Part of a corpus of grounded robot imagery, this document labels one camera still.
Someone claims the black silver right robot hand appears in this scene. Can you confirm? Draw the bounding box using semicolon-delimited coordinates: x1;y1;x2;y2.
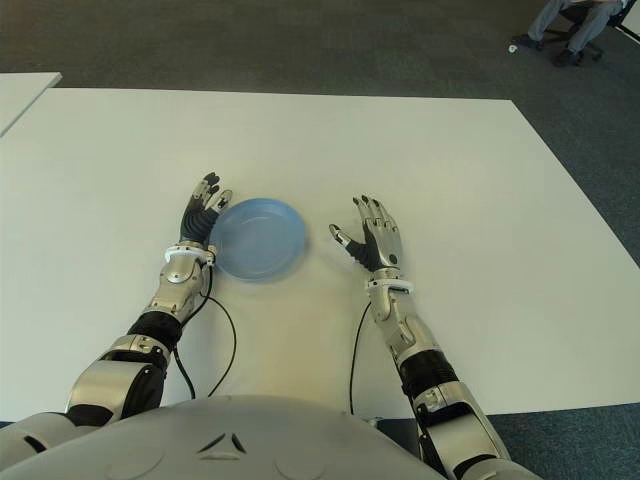
328;194;404;273

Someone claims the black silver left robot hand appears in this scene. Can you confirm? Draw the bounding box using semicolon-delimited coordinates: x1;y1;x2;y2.
178;172;234;249

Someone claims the blue round plate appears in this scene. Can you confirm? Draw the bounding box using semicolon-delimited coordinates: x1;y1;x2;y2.
208;198;309;282

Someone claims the grey robot torso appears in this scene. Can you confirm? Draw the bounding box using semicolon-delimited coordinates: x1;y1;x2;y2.
0;394;446;480

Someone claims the neighbouring white table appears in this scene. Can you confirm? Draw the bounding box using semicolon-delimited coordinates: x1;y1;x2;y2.
0;72;62;137

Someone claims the black office chair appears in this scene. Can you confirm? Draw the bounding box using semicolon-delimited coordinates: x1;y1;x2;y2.
542;0;640;64

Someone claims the seated person in jeans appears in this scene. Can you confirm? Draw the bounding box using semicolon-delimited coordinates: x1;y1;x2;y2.
512;0;626;66

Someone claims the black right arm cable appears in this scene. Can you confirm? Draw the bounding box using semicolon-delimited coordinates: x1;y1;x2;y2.
348;294;374;415

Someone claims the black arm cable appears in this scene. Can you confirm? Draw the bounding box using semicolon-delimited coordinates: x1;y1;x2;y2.
172;264;237;400
348;294;374;415

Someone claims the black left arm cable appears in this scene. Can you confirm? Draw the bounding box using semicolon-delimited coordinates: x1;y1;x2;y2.
172;264;237;400

